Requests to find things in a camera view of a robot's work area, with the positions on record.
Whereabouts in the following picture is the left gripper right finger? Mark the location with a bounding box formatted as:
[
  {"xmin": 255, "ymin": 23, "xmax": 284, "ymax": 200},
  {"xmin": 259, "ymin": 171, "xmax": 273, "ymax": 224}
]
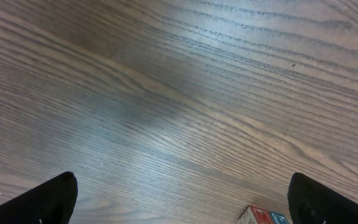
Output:
[{"xmin": 288, "ymin": 172, "xmax": 358, "ymax": 224}]

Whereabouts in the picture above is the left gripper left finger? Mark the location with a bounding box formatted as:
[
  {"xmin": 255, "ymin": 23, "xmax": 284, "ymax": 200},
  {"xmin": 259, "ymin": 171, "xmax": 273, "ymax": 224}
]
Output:
[{"xmin": 0, "ymin": 172, "xmax": 78, "ymax": 224}]

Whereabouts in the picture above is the blue L letter block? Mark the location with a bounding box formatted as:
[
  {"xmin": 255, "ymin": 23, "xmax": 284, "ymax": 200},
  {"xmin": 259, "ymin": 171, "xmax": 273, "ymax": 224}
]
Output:
[{"xmin": 270, "ymin": 212, "xmax": 290, "ymax": 224}]

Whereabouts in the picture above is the red I letter block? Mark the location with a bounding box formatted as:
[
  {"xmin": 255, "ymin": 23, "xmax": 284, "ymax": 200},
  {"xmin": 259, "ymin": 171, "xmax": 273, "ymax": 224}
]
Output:
[{"xmin": 238, "ymin": 205, "xmax": 275, "ymax": 224}]

